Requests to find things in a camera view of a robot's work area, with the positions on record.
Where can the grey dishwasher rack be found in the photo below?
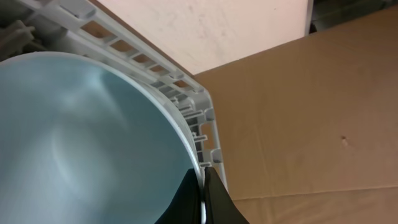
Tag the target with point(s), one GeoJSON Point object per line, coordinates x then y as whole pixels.
{"type": "Point", "coordinates": [86, 28]}

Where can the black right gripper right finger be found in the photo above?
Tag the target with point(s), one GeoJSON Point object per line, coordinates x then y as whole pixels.
{"type": "Point", "coordinates": [220, 208]}

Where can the light blue bowl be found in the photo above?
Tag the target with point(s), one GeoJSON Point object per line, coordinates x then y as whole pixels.
{"type": "Point", "coordinates": [83, 143]}

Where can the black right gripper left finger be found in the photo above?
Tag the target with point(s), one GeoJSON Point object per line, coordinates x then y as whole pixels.
{"type": "Point", "coordinates": [185, 207]}

